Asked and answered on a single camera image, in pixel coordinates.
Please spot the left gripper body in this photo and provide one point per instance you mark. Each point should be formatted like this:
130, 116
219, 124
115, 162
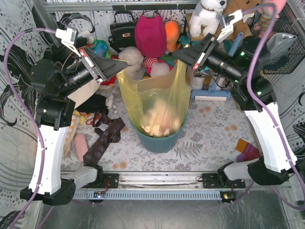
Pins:
93, 69

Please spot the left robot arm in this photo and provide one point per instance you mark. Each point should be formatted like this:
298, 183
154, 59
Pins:
53, 117

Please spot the orange plush toy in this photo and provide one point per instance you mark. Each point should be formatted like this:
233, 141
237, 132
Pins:
172, 35

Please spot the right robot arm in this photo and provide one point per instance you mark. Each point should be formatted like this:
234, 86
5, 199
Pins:
255, 96

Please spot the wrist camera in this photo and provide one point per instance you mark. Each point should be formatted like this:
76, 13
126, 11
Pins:
68, 38
227, 23

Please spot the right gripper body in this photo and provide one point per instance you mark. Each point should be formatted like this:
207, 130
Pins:
201, 55

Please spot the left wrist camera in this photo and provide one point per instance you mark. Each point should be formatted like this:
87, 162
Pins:
68, 38

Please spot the brown teddy bear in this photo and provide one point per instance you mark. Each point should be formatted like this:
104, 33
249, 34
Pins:
240, 26

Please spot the silver foil pouch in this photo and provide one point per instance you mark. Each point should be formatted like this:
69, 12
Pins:
279, 44

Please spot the black leather handbag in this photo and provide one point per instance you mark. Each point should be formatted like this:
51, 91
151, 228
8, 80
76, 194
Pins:
122, 34

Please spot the dark patterned necktie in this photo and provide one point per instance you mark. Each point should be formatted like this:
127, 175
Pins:
110, 135

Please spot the teal cloth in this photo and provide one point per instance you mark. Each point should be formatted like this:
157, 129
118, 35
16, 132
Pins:
184, 40

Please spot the pink sponge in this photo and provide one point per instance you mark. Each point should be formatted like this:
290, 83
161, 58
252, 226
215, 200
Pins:
81, 146

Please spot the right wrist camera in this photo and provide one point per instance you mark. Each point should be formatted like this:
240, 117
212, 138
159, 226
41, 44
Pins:
227, 23

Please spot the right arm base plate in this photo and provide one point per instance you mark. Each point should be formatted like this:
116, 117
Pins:
214, 180

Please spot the red striped sock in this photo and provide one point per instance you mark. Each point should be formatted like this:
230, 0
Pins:
247, 151

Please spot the pink plush toy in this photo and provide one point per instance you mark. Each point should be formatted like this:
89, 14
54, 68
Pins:
266, 12

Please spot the pink head plush doll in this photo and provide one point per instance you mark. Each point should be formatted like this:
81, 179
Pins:
156, 67

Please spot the teal trash bin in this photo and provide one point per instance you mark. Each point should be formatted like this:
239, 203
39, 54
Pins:
159, 145

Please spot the orange checkered towel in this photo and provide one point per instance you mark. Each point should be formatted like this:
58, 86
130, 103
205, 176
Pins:
71, 133

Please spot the blue mop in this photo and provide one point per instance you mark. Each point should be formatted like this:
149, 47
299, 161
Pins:
214, 91

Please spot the magenta fabric bag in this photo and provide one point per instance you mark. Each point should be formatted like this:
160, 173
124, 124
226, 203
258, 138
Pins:
150, 36

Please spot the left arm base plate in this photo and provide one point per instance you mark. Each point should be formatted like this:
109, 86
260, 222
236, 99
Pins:
110, 180

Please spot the white plush bear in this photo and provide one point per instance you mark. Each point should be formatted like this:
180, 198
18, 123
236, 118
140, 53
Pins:
134, 58

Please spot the white plush dog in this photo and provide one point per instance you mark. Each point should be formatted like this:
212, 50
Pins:
205, 17

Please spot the colourful printed bag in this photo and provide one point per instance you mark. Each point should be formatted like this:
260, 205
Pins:
101, 48

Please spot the yellow trash bag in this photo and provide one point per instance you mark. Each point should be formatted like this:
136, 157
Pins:
157, 107

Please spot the cream canvas tote bag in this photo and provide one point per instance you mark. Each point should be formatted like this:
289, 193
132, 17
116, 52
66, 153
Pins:
83, 93

